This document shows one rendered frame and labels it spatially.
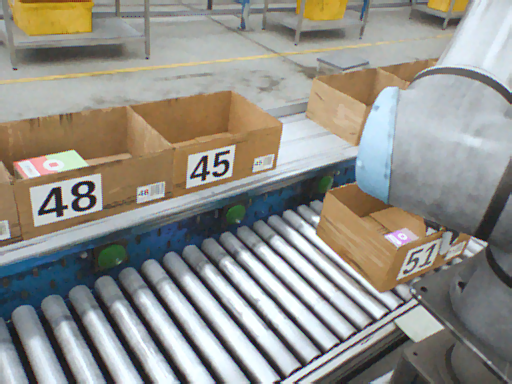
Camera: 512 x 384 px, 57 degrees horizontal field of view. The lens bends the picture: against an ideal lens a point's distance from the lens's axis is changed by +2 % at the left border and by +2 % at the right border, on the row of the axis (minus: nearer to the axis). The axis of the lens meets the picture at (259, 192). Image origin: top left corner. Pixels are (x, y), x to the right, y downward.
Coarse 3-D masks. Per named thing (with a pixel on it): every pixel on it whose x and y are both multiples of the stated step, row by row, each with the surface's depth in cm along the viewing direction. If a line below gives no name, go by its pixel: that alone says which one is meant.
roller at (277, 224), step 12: (276, 216) 155; (276, 228) 153; (288, 228) 151; (288, 240) 149; (300, 240) 147; (300, 252) 145; (312, 252) 143; (312, 264) 142; (324, 264) 139; (336, 276) 136; (348, 276) 136; (348, 288) 133; (360, 288) 132; (360, 300) 130; (372, 300) 129; (372, 312) 127; (384, 312) 126
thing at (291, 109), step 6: (306, 102) 196; (270, 108) 185; (276, 108) 187; (282, 108) 189; (288, 108) 191; (294, 108) 193; (300, 108) 196; (306, 108) 198; (276, 114) 189; (282, 114) 191; (288, 114) 193; (294, 114) 195
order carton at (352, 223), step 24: (336, 192) 144; (360, 192) 152; (336, 216) 139; (360, 216) 160; (384, 216) 162; (408, 216) 165; (336, 240) 142; (360, 240) 133; (384, 240) 125; (432, 240) 131; (360, 264) 135; (384, 264) 127; (432, 264) 142; (384, 288) 131
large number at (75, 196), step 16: (96, 176) 114; (32, 192) 106; (48, 192) 108; (64, 192) 111; (80, 192) 113; (96, 192) 116; (48, 208) 110; (64, 208) 113; (80, 208) 116; (96, 208) 118
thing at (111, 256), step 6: (108, 246) 119; (114, 246) 119; (120, 246) 120; (102, 252) 118; (108, 252) 118; (114, 252) 120; (120, 252) 121; (102, 258) 118; (108, 258) 119; (114, 258) 120; (120, 258) 122; (102, 264) 119; (108, 264) 120; (114, 264) 122
